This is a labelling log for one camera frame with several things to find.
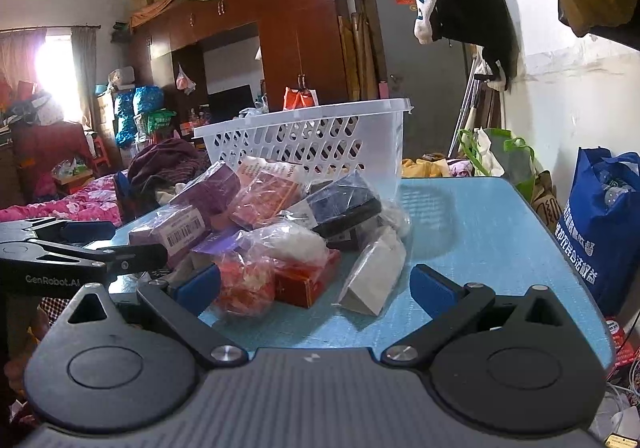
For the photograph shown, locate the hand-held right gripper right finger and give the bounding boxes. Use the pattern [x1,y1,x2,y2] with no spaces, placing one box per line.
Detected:
[381,264,568,369]

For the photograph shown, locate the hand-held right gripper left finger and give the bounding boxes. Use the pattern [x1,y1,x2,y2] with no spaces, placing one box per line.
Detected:
[62,264,249,369]

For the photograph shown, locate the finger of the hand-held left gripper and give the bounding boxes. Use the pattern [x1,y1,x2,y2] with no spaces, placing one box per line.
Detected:
[0,217,117,245]
[0,238,168,273]

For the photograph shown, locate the small purple box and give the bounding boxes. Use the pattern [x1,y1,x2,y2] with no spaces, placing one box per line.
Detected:
[190,230,246,273]

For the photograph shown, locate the purple box with barcode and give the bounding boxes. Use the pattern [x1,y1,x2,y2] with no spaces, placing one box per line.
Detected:
[129,205,211,269]

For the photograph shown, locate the red white bagged packet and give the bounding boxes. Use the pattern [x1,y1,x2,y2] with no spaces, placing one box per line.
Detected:
[212,248,277,317]

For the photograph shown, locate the grey white bagged packet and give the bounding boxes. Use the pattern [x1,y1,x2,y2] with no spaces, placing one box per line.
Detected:
[336,227,407,317]

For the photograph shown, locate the red box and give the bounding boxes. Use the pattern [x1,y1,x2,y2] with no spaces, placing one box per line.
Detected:
[274,249,342,309]

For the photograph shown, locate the red patterned packet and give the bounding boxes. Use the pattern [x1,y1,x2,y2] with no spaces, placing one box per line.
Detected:
[229,173,307,230]

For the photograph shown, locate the dark box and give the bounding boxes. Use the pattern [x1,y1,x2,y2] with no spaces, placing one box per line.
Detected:
[300,173,383,241]

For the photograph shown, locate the white printed leaflet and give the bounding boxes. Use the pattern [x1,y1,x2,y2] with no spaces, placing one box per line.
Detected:
[235,155,301,189]

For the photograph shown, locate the white plastic basket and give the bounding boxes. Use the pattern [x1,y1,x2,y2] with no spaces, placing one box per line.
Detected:
[193,98,415,201]

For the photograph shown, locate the pink floral blanket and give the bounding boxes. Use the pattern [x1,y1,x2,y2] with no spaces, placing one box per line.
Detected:
[0,173,123,229]

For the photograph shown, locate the red plastic stool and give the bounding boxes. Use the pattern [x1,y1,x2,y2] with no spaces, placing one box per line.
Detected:
[90,135,111,169]

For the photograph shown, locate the red cloth covered chair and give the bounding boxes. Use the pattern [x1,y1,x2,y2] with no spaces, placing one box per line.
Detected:
[10,120,96,199]

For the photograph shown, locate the dark purple clothes pile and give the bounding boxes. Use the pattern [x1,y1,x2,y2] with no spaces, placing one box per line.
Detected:
[127,138,211,189]

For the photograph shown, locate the yellow printed blanket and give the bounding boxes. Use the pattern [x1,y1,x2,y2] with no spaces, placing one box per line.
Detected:
[401,158,451,179]

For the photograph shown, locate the blue plastic bags bundle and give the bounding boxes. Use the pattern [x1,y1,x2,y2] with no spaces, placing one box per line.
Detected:
[114,86,165,149]

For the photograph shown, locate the green printed bag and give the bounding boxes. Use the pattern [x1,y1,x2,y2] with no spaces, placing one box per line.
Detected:
[145,108,177,136]

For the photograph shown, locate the brown paper bag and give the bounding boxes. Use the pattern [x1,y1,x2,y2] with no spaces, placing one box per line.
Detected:
[531,170,561,229]

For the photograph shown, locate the green white tote bag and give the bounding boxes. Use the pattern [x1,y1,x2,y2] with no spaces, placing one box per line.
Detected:
[457,128,538,201]

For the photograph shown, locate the grey curtain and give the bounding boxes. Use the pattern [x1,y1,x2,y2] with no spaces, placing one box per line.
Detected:
[70,26,103,129]

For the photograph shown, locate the blue shopping bag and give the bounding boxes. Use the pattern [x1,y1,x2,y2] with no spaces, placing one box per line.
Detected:
[566,147,640,316]

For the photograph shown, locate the pink white hanging bag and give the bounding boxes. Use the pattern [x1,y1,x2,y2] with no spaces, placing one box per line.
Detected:
[175,65,197,96]

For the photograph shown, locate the black television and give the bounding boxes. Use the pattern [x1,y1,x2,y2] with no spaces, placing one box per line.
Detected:
[207,85,253,121]

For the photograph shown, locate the pink curtain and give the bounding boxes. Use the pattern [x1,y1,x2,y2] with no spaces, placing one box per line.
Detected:
[0,29,47,93]

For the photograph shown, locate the grey door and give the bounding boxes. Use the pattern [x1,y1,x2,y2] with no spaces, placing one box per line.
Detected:
[371,0,476,163]

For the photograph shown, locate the red white carton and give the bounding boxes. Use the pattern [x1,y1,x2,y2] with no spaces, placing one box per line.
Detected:
[605,315,640,369]

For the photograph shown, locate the orange plastic bag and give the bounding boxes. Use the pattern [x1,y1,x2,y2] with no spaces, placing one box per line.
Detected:
[282,86,313,111]

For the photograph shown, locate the orange cloth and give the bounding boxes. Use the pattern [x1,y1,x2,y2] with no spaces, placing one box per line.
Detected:
[130,0,181,28]

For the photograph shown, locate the wooden planks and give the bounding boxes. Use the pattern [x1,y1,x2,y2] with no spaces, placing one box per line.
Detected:
[337,12,381,101]

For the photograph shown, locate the brown wooden wardrobe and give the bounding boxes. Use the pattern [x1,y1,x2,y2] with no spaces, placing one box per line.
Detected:
[131,0,351,129]

